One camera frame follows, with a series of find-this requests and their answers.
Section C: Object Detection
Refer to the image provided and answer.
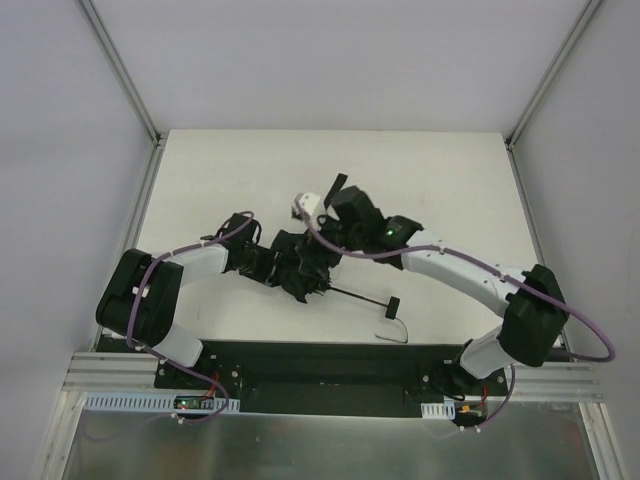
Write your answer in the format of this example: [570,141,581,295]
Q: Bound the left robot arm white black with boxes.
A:
[96,211,275,373]

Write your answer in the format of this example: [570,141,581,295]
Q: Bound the circuit board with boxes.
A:
[455,403,487,418]
[174,395,215,411]

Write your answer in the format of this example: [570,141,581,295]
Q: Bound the right aluminium frame post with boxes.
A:
[504,0,606,151]

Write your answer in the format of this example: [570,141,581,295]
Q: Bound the aluminium cross rail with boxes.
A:
[62,352,158,392]

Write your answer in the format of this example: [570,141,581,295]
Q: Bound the aluminium frame post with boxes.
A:
[504,0,606,151]
[75,0,163,145]

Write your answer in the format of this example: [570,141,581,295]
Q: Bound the white cable duct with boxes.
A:
[85,393,240,415]
[420,402,463,421]

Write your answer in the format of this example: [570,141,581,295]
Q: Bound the black folding umbrella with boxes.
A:
[271,173,409,344]

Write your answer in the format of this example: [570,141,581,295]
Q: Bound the left aluminium frame post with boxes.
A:
[75,0,163,145]

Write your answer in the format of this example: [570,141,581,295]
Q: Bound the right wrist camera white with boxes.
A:
[291,192,325,220]

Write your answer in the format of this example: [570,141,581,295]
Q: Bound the right white cable duct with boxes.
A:
[420,402,463,421]

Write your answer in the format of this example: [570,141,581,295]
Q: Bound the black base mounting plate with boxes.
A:
[154,340,538,418]

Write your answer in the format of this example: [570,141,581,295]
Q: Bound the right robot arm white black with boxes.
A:
[298,186,568,397]

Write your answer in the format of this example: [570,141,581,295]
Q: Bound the left white cable duct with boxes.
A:
[85,393,240,415]

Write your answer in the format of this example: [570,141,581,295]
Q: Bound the left circuit board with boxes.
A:
[174,395,215,411]

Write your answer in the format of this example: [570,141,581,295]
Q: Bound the right circuit board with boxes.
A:
[455,403,487,418]

